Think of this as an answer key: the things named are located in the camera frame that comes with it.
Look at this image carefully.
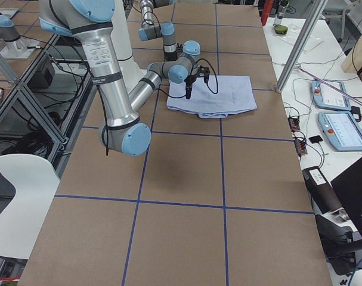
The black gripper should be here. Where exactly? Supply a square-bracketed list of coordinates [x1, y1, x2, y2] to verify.
[185, 65, 210, 100]
[164, 51, 178, 61]

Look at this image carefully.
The blue striped button-up shirt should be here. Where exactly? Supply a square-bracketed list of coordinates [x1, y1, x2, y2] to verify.
[166, 76, 257, 118]

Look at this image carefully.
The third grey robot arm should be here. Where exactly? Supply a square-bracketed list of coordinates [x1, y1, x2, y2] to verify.
[0, 15, 33, 60]

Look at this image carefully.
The black monitor on arm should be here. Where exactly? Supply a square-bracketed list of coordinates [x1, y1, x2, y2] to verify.
[331, 157, 362, 234]

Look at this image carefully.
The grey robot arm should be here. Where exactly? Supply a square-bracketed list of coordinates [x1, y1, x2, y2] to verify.
[39, 1, 210, 156]
[138, 0, 181, 61]

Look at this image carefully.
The olive green pouch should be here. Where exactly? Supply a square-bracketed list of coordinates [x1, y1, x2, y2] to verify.
[274, 24, 289, 35]

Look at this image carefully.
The red fire extinguisher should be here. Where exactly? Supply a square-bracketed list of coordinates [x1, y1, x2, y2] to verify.
[261, 0, 274, 26]

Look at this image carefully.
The reacher grabber stick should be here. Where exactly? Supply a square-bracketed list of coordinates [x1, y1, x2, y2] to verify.
[295, 65, 362, 110]

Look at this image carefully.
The clear water bottle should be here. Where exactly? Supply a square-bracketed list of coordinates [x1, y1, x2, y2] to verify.
[273, 0, 289, 26]

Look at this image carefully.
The far blue teach pendant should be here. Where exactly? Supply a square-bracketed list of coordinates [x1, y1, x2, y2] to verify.
[311, 80, 351, 111]

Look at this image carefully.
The blue teach pendant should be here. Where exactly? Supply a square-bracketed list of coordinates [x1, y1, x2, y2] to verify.
[317, 111, 362, 152]
[311, 80, 351, 111]

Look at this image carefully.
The small black phone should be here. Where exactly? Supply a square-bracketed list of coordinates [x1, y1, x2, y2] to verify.
[308, 135, 323, 144]

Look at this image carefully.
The near blue teach pendant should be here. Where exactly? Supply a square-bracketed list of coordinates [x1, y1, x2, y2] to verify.
[317, 111, 362, 152]

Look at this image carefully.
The white moulded chair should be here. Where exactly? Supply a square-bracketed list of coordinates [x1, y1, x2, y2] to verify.
[0, 154, 60, 259]

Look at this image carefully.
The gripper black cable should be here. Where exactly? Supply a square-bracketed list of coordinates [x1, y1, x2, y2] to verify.
[103, 58, 219, 156]

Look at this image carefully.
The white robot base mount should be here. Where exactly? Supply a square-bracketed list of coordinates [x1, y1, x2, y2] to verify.
[111, 0, 145, 92]

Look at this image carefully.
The aluminium frame post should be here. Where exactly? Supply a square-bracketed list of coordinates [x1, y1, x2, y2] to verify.
[276, 0, 327, 93]

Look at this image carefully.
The aluminium frame rail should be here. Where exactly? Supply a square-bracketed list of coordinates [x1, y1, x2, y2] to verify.
[0, 32, 71, 156]

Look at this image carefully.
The floor cable bundle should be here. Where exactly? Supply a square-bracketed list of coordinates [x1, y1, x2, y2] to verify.
[16, 130, 56, 161]

